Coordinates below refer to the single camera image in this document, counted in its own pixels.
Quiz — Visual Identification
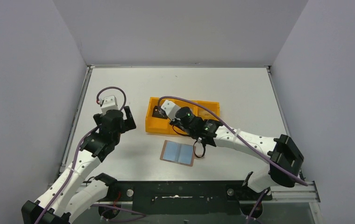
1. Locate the yellow three-compartment plastic bin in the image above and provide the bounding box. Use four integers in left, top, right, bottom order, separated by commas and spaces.
145, 97, 220, 135

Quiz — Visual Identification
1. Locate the tan leather card holder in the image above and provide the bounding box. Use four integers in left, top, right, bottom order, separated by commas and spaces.
160, 140, 206, 167

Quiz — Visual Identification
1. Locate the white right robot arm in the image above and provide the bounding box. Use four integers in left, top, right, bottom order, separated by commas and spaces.
160, 101, 306, 199

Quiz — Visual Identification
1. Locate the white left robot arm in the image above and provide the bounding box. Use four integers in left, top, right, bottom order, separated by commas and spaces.
21, 106, 136, 224

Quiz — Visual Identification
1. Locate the black card in bin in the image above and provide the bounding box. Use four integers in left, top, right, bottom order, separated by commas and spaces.
151, 105, 168, 119

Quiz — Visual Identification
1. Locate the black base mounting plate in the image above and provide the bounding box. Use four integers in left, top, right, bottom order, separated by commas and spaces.
100, 181, 261, 215

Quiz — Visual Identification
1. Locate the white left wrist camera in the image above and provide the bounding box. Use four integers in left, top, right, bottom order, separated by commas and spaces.
100, 95, 119, 115

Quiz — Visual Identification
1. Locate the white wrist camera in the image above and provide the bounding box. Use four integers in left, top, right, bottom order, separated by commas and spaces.
160, 100, 181, 121
100, 95, 119, 115

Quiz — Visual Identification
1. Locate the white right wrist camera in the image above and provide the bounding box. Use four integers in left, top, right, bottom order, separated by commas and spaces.
160, 100, 181, 121

